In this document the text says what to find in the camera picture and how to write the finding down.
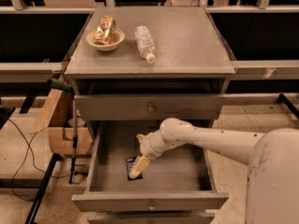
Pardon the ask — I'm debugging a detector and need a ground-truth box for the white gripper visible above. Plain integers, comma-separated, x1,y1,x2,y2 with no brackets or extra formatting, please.
129,131,165,179

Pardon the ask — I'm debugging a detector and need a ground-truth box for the dark blue rxbar wrapper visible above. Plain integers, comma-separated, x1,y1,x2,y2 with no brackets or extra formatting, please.
126,157,143,181

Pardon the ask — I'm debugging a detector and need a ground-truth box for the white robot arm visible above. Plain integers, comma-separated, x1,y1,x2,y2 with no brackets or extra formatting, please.
129,118,299,224

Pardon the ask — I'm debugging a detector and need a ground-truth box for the open middle drawer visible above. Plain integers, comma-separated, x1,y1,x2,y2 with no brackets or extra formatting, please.
72,121,228,212

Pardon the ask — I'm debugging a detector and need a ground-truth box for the closed top drawer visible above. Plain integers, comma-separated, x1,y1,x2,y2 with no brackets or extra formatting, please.
75,94,225,120

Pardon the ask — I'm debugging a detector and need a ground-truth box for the bottom drawer front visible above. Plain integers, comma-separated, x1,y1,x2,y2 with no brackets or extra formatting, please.
87,212,215,224

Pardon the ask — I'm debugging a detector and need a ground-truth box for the grey drawer cabinet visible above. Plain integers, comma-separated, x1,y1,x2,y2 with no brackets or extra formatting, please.
64,6,236,224

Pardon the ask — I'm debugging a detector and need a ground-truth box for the black stand leg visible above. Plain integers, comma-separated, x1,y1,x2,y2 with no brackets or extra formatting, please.
24,153,62,224

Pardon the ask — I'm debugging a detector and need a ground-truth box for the clear plastic water bottle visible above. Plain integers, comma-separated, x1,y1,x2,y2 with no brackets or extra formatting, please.
135,25,156,63

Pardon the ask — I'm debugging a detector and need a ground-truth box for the beige bowl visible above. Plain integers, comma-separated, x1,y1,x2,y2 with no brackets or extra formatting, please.
86,29,125,52

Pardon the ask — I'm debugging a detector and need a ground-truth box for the crushed golden can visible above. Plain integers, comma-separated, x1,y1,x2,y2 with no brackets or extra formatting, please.
94,16,116,44

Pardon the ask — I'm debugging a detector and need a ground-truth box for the green handled pole tool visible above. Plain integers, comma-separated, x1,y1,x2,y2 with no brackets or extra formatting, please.
48,77,78,184

